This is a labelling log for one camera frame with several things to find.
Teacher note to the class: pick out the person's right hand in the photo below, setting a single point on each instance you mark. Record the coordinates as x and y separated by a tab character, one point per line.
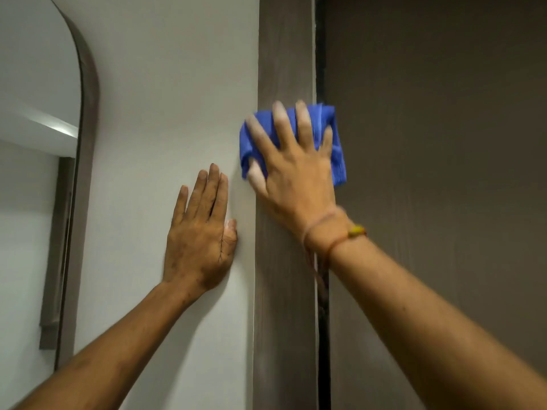
295	183

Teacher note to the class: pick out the person's left hand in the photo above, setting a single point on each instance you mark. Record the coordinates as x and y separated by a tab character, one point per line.
198	247

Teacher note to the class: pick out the person's right middle finger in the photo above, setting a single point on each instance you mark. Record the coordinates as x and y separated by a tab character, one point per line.
284	123

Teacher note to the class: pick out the person's right little finger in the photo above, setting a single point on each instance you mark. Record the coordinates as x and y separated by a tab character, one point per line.
327	140

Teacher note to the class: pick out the person's left thumb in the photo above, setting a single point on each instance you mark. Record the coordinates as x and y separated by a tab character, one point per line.
231	236

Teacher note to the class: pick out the person's left middle finger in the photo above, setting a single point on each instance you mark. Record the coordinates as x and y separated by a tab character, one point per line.
209	192

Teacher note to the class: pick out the person's left little finger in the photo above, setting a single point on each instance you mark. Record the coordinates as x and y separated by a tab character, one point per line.
180	204

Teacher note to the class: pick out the person's right thumb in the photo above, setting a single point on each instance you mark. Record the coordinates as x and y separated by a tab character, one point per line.
256	175

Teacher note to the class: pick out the blue microfibre cloth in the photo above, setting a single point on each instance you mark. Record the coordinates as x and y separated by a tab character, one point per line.
331	153

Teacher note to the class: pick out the person's right forearm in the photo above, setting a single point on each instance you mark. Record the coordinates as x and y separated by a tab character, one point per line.
427	337

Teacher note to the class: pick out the person's left forearm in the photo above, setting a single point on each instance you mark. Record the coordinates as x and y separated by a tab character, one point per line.
119	341

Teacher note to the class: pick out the dark brown door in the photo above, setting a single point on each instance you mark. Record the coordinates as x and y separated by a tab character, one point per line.
436	123

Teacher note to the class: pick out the brown wooden door frame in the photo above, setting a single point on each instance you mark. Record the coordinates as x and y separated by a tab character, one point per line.
284	59

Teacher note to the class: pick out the arched wall mirror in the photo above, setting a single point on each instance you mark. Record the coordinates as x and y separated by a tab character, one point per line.
38	166

